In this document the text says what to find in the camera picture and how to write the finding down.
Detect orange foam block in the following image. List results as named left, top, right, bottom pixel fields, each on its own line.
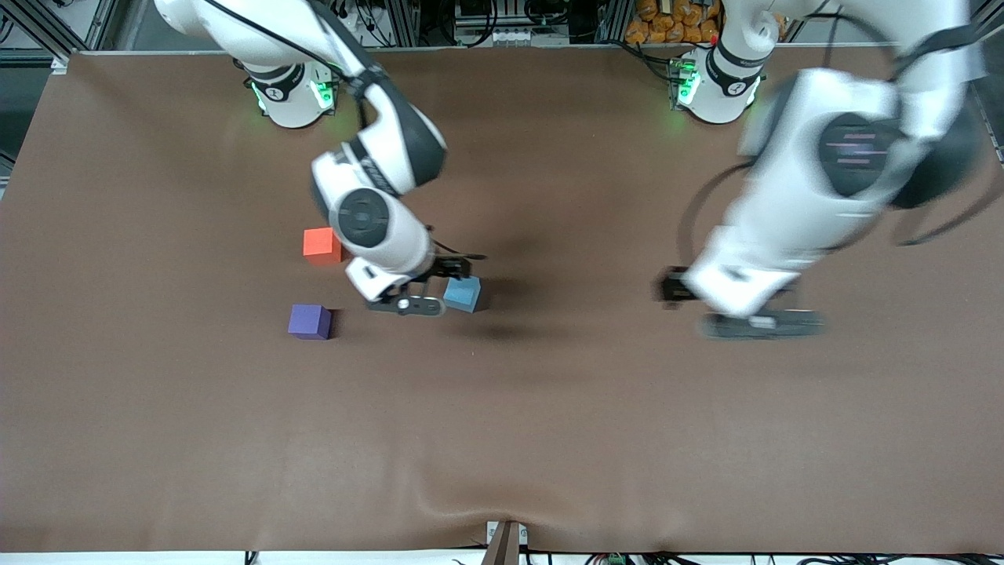
left=303, top=228, right=344, bottom=265

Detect white power strip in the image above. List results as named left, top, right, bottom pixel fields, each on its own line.
left=485, top=28, right=551, bottom=47

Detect blue foam block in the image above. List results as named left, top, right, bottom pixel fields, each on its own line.
left=444, top=276, right=482, bottom=314

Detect metal table edge bracket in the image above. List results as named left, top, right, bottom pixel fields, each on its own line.
left=485, top=519, right=529, bottom=565

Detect purple foam block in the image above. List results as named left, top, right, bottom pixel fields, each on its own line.
left=287, top=304, right=333, bottom=341

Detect aluminium frame profile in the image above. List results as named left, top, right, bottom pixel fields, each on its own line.
left=0, top=0, right=118, bottom=67
left=973, top=78, right=1004, bottom=162

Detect brown table mat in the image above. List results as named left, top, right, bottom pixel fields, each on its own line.
left=0, top=46, right=1004, bottom=554

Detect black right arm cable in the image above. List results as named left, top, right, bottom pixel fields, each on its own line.
left=200, top=0, right=381, bottom=130

